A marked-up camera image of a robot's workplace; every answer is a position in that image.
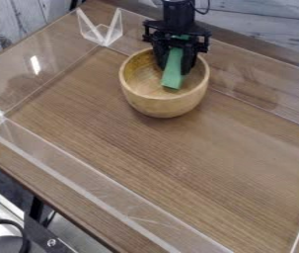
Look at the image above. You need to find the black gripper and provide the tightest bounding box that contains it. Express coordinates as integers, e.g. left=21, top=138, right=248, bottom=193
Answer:
left=143, top=20, right=212, bottom=75

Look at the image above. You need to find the green rectangular block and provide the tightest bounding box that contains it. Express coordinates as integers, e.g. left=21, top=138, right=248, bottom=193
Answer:
left=160, top=47, right=183, bottom=90

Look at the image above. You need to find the brown wooden bowl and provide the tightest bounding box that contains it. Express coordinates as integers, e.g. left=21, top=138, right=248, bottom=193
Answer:
left=119, top=48, right=210, bottom=119

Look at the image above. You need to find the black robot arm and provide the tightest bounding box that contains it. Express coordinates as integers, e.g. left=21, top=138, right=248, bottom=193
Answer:
left=143, top=0, right=212, bottom=75

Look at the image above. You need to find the clear acrylic front barrier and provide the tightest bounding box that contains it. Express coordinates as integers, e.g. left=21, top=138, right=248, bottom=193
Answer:
left=0, top=110, right=234, bottom=253

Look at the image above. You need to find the black table leg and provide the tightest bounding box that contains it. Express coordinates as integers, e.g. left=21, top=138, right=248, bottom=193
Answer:
left=29, top=197, right=45, bottom=222

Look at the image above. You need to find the clear acrylic corner bracket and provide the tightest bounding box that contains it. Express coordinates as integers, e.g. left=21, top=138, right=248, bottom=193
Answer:
left=76, top=8, right=123, bottom=47

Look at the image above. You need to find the black metal base plate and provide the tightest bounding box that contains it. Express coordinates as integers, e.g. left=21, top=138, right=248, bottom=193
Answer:
left=0, top=223, right=79, bottom=253

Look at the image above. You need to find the black cable loop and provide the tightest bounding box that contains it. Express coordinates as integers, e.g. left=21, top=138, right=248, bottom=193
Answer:
left=0, top=218, right=32, bottom=253

